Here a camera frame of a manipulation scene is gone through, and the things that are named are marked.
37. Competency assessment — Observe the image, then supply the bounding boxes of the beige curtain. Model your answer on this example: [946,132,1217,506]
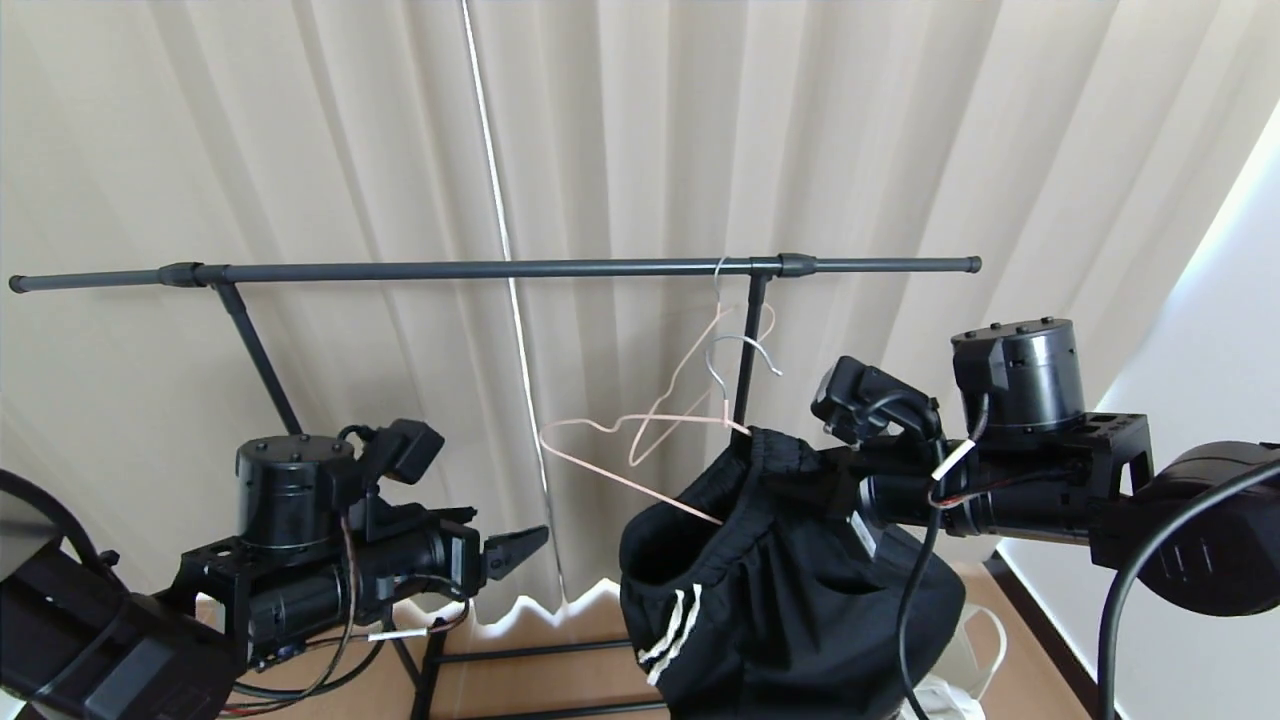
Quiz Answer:
[0,0,1280,641]

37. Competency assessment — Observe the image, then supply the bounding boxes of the pink clothes hanger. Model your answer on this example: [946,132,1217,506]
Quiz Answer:
[540,335,783,526]
[630,256,778,468]

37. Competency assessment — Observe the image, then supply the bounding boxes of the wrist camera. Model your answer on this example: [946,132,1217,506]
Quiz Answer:
[810,355,946,449]
[345,420,447,513]

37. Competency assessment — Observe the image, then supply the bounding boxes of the black striped shorts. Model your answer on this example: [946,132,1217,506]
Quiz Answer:
[620,428,967,720]

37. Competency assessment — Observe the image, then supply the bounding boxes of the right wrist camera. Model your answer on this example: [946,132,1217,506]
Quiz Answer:
[810,355,946,449]

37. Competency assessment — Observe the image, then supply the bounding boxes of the black clothes rack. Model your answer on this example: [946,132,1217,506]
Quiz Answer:
[8,253,983,720]

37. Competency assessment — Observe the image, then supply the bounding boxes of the white laundry basket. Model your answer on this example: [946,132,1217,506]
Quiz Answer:
[905,600,1009,720]

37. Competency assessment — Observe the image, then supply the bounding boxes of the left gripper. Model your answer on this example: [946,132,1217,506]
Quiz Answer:
[248,505,550,666]

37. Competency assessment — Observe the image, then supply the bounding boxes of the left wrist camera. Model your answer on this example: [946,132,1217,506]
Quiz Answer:
[345,420,447,513]

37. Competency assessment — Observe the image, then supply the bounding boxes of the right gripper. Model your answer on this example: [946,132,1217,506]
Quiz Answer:
[830,440,1097,561]

